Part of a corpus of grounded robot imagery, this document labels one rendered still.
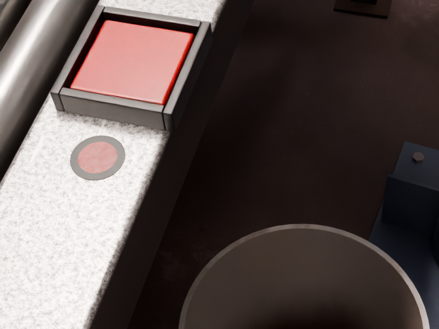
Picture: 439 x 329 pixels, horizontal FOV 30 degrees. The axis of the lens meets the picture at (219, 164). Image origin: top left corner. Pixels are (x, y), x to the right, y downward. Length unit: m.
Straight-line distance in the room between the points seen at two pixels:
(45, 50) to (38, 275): 0.16
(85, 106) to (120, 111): 0.02
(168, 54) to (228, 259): 0.61
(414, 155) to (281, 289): 0.50
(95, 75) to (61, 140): 0.04
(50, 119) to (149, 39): 0.08
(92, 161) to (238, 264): 0.64
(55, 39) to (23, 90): 0.05
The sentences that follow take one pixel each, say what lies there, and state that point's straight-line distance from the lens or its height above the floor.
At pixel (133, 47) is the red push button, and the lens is 0.50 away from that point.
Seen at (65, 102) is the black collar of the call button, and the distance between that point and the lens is 0.49.
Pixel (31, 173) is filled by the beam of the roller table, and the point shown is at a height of 0.92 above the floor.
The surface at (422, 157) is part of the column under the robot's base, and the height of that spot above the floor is 0.02.
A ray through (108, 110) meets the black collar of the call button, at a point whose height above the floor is 0.92.
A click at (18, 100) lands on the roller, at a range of 0.51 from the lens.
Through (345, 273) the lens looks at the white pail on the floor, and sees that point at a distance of 1.14.
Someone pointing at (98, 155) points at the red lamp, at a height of 0.92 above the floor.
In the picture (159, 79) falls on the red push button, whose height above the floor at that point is 0.93.
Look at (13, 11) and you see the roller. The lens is 0.59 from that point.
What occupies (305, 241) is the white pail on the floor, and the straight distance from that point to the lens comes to 1.10.
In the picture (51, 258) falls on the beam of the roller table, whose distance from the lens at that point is 0.44.
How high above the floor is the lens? 1.28
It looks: 53 degrees down
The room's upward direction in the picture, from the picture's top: 8 degrees counter-clockwise
